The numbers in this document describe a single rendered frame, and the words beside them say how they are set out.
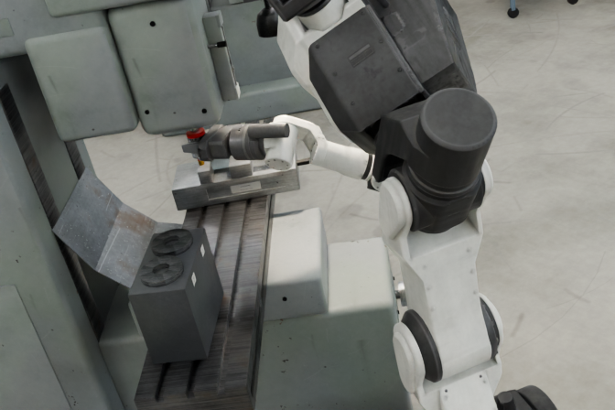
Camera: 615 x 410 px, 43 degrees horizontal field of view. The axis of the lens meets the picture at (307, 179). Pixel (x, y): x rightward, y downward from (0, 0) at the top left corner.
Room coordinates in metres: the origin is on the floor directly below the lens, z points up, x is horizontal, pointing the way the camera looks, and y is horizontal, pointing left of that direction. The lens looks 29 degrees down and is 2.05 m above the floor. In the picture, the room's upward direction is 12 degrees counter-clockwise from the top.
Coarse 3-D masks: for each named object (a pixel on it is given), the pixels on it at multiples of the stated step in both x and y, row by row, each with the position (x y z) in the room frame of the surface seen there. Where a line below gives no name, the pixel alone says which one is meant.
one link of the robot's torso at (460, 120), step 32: (448, 96) 1.05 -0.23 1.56; (480, 96) 1.05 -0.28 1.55; (384, 128) 1.14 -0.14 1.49; (416, 128) 1.05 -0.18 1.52; (448, 128) 1.00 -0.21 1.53; (480, 128) 1.00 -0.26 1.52; (384, 160) 1.17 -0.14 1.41; (416, 160) 1.04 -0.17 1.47; (448, 160) 0.99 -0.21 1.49; (480, 160) 1.01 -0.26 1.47; (448, 192) 1.03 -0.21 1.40
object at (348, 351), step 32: (352, 256) 1.80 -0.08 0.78; (384, 256) 1.77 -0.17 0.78; (128, 288) 1.87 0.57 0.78; (352, 288) 1.66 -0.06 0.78; (384, 288) 1.63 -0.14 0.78; (128, 320) 1.72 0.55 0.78; (288, 320) 1.60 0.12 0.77; (320, 320) 1.59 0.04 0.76; (352, 320) 1.58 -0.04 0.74; (384, 320) 1.57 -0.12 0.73; (128, 352) 1.65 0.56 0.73; (288, 352) 1.60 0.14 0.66; (320, 352) 1.59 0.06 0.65; (352, 352) 1.58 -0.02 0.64; (384, 352) 1.57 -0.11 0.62; (128, 384) 1.65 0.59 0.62; (288, 384) 1.60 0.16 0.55; (320, 384) 1.59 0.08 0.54; (352, 384) 1.58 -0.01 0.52; (384, 384) 1.57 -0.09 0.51
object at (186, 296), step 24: (168, 240) 1.45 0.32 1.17; (192, 240) 1.43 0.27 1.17; (144, 264) 1.38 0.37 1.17; (168, 264) 1.34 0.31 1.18; (192, 264) 1.34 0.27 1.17; (144, 288) 1.29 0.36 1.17; (168, 288) 1.27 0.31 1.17; (192, 288) 1.30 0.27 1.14; (216, 288) 1.44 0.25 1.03; (144, 312) 1.28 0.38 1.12; (168, 312) 1.27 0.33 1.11; (192, 312) 1.26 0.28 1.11; (216, 312) 1.39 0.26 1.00; (144, 336) 1.28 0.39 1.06; (168, 336) 1.27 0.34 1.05; (192, 336) 1.26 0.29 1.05; (168, 360) 1.28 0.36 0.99; (192, 360) 1.27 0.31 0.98
